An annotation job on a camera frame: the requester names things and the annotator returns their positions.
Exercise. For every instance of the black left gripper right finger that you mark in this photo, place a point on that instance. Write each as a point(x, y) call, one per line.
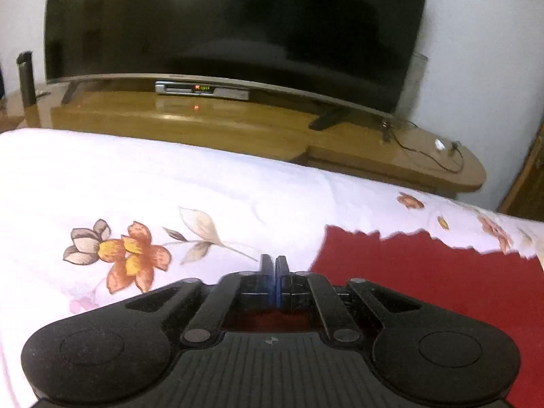
point(313, 296)

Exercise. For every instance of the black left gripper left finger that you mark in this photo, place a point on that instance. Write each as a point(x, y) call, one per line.
point(242, 291)

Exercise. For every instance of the red knitted garment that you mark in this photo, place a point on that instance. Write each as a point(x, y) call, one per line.
point(504, 290)

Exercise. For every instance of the white floral bed sheet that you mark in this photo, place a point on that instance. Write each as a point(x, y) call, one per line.
point(88, 220)

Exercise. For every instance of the wooden tv stand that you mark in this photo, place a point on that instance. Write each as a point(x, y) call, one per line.
point(311, 134)

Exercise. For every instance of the silver set-top box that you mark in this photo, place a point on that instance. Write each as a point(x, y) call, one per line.
point(171, 88)

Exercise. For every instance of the white charger plug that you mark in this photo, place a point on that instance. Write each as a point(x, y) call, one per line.
point(439, 145)

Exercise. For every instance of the brown wooden door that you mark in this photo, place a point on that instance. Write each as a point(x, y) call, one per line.
point(526, 196)

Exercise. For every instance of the large black television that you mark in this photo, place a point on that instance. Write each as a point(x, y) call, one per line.
point(351, 54)

